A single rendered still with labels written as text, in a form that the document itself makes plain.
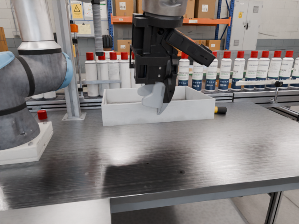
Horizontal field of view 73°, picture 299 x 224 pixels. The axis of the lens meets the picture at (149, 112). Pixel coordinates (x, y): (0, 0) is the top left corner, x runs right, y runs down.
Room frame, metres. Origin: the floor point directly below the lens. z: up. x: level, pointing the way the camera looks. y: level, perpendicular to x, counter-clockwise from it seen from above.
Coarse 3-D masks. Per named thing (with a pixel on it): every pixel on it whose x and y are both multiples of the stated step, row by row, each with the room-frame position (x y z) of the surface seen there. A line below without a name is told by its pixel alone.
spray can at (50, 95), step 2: (46, 92) 0.90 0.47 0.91; (48, 92) 0.90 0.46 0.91; (50, 92) 0.90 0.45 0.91; (52, 92) 0.91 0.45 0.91; (54, 92) 0.92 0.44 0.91; (44, 94) 0.90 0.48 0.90; (46, 94) 0.90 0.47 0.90; (48, 94) 0.90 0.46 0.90; (50, 94) 0.90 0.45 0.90; (52, 94) 0.91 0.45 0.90; (54, 94) 0.92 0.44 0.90; (44, 96) 0.90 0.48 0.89; (46, 96) 0.90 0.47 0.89; (48, 96) 0.90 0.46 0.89; (50, 96) 0.90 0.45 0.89; (52, 96) 0.91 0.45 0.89; (54, 96) 0.92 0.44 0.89; (44, 98) 0.90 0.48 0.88; (46, 98) 0.90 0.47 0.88; (48, 98) 0.90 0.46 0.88; (50, 98) 0.90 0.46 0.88; (52, 98) 0.91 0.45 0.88
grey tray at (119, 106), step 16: (112, 96) 0.62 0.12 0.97; (128, 96) 0.63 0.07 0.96; (144, 96) 0.64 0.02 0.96; (176, 96) 0.66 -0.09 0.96; (192, 96) 0.61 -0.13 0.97; (208, 96) 0.50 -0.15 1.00; (112, 112) 0.43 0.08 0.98; (128, 112) 0.44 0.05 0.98; (144, 112) 0.44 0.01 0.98; (176, 112) 0.46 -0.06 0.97; (192, 112) 0.46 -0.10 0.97; (208, 112) 0.47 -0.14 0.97
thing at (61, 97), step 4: (204, 92) 1.03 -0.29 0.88; (208, 92) 1.03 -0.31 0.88; (212, 92) 1.03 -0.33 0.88; (216, 92) 1.03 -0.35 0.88; (220, 92) 1.03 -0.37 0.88; (224, 92) 1.03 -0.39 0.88; (228, 92) 1.03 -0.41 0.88; (232, 92) 1.03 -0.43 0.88; (56, 96) 0.95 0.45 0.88; (60, 96) 0.95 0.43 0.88; (64, 96) 0.95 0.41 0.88; (84, 96) 0.95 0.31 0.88; (88, 96) 0.95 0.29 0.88; (100, 96) 0.95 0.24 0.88; (28, 100) 0.88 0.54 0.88; (32, 100) 0.88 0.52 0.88; (36, 100) 0.88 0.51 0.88; (40, 100) 0.88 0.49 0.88; (44, 100) 0.88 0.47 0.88
